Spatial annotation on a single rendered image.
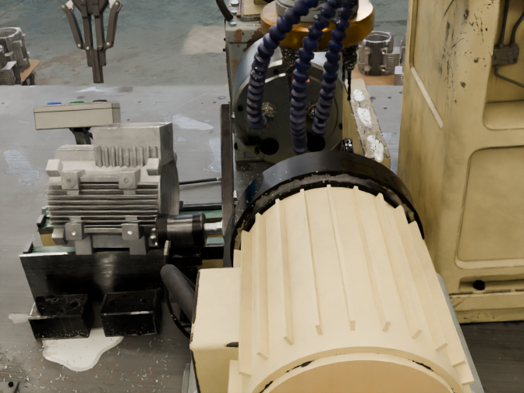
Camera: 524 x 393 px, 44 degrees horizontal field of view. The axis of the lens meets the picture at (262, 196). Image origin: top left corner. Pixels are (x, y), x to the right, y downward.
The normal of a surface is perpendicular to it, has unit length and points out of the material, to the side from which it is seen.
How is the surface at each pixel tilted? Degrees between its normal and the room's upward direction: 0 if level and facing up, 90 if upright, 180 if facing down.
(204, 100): 0
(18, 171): 0
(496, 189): 90
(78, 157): 65
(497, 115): 3
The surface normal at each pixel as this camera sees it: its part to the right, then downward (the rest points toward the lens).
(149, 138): -0.09, 0.19
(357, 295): 0.02, -0.83
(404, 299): -0.89, -0.37
